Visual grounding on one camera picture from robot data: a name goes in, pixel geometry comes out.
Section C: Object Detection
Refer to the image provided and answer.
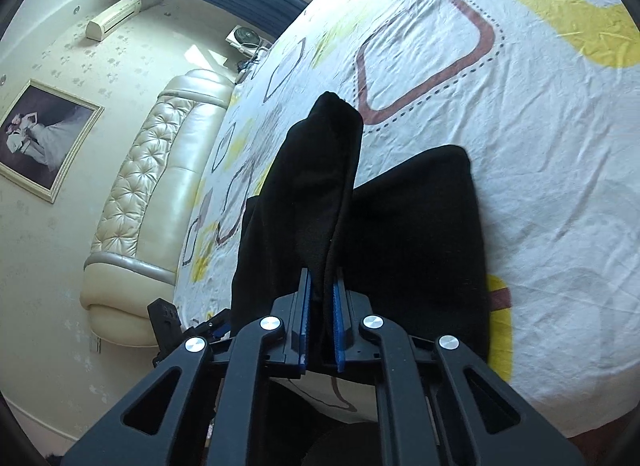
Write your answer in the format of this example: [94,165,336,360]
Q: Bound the white wall air conditioner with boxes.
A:
[85,0,142,41]

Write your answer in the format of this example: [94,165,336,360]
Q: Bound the black studded pants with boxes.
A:
[232,92,491,377]

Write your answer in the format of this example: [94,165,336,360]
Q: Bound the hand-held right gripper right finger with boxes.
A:
[330,278,586,466]

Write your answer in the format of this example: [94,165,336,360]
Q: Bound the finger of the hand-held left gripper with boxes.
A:
[191,310,236,345]

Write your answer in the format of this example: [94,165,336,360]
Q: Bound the cream tufted leather headboard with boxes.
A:
[82,68,236,347]

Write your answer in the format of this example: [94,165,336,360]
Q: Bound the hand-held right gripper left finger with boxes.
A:
[62,268,313,466]

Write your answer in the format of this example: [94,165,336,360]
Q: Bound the dark cable bundle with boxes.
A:
[235,48,268,77]

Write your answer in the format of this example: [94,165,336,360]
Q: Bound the patterned white bed sheet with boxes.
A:
[172,0,640,437]

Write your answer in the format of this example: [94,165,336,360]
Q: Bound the white desk fan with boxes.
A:
[225,24,263,54]

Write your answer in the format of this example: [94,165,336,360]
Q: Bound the framed wall photograph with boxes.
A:
[0,78,105,204]

